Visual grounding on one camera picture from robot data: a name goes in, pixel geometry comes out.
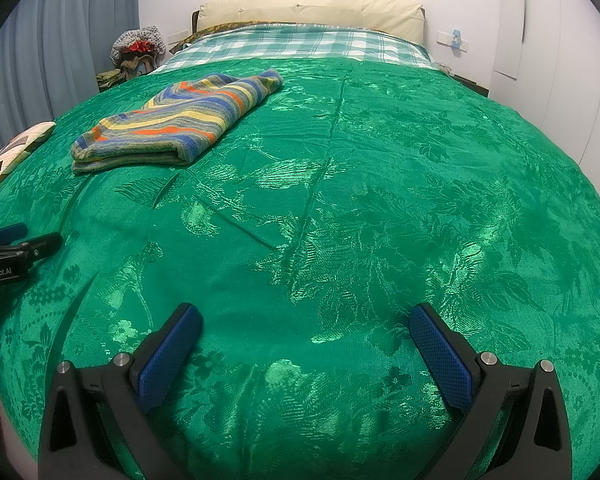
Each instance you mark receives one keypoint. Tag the green plaid bed sheet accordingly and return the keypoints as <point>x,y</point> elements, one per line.
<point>305,42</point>

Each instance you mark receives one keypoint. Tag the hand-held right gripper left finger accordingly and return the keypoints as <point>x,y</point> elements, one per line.
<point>170,355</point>

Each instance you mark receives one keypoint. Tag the mustard patterned cloth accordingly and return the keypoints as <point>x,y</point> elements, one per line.
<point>230,30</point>

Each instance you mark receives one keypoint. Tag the white wardrobe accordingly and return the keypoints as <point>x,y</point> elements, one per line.
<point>560,50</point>

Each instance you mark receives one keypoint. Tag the dark wooden nightstand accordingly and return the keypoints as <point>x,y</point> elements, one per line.
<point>472,86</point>

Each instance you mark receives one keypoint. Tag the green satin bedspread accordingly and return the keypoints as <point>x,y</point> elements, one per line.
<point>355,235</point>

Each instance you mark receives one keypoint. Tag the wall socket with blue holder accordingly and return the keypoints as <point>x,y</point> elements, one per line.
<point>454,40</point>

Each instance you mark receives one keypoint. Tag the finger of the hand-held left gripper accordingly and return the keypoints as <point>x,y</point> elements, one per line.
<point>7,233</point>
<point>40,246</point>

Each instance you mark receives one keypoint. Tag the striped knit sweater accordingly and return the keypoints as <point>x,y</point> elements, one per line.
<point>180,120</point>

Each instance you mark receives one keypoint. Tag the olive cloth pile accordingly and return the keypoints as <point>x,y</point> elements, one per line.
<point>115,76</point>

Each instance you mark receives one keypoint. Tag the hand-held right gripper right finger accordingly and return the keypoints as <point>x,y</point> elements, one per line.
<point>440,355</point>

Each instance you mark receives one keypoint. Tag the cream padded headboard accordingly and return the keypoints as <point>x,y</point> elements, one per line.
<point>310,7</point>

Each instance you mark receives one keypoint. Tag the pile of clothes with basket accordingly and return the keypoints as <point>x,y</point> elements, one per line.
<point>140,42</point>

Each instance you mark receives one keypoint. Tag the black white patterned pillow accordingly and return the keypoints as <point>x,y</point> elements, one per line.
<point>15,152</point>

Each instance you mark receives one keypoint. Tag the grey-blue curtain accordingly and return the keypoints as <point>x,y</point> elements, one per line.
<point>55,50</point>

